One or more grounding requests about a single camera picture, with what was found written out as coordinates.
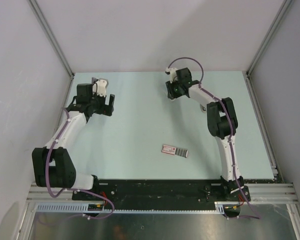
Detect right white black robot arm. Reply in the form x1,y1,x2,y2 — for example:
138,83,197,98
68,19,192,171
165,67,244,201

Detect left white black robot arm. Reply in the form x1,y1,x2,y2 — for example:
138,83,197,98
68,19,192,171
32,77,115,200

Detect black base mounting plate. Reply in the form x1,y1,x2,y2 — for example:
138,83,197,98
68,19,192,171
71,178,252,204

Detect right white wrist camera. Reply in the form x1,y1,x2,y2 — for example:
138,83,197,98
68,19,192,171
165,67,178,83

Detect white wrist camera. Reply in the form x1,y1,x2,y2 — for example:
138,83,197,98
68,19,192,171
91,77,109,98
165,67,178,83

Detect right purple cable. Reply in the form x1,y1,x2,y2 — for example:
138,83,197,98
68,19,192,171
166,56,263,221

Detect purple cable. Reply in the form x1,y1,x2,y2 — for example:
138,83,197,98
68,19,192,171
37,107,115,223
166,56,263,221

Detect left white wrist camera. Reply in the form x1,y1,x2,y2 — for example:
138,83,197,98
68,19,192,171
91,77,109,98

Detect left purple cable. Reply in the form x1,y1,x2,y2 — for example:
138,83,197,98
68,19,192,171
37,107,115,223

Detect grey slotted cable duct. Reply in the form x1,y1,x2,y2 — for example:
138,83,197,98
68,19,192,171
35,201,226,215

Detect left aluminium corner post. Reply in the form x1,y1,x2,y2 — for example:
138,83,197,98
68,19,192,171
27,0,74,77

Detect aluminium corner post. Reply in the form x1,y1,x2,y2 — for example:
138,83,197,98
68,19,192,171
27,0,74,77
246,0,295,77

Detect right aluminium side rail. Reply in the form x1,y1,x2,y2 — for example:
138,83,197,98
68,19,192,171
242,71,285,183

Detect right aluminium corner post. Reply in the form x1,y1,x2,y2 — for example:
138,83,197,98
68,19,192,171
246,0,295,77

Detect aluminium front frame rail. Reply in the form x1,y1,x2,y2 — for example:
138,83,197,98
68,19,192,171
27,183,299,204

